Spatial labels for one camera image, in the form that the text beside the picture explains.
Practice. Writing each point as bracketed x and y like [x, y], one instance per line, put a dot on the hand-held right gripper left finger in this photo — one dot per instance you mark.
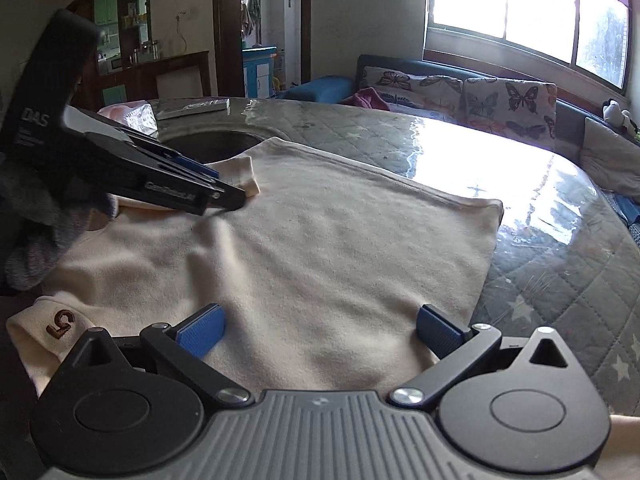
[202, 334]

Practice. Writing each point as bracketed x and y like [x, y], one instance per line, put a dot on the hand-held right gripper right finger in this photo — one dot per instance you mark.
[440, 334]

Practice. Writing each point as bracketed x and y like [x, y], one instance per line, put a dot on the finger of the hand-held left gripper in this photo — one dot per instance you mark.
[175, 192]
[192, 166]

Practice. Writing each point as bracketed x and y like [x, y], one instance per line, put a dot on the cream sweater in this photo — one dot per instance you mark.
[325, 260]

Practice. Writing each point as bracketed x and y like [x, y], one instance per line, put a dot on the person's left hand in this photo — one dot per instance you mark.
[35, 225]

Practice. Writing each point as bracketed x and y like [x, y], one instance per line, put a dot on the black round induction hob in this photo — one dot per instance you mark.
[215, 142]

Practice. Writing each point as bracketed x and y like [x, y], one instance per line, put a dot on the white remote control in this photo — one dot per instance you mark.
[192, 109]

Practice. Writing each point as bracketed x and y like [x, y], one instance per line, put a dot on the pink tissue pack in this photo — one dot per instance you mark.
[127, 112]

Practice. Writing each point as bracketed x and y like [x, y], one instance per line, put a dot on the dark wooden cabinet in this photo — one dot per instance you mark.
[145, 76]

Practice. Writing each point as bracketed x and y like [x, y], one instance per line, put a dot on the blue and white cabinet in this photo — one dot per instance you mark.
[257, 70]

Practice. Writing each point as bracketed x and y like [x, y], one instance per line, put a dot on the grey quilted table cover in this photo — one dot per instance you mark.
[550, 285]

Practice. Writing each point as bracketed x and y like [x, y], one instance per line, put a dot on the blue sofa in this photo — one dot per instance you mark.
[320, 89]

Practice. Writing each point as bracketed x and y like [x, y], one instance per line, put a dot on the hanging towel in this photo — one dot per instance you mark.
[248, 17]

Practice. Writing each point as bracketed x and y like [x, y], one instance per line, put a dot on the pink cloth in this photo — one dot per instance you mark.
[367, 99]

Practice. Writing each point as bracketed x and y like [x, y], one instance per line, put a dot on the blue blanket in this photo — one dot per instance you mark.
[631, 215]

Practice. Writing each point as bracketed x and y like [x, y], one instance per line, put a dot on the butterfly print cushion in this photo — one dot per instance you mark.
[510, 110]
[415, 92]

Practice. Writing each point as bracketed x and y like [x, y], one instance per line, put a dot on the plain grey cushion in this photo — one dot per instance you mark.
[612, 160]

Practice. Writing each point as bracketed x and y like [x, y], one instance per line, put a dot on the panda plush toy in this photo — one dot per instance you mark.
[615, 112]

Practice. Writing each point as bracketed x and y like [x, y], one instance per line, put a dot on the window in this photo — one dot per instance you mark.
[525, 0]

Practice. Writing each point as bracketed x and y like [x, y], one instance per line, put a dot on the dark wooden door frame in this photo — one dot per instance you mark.
[227, 35]

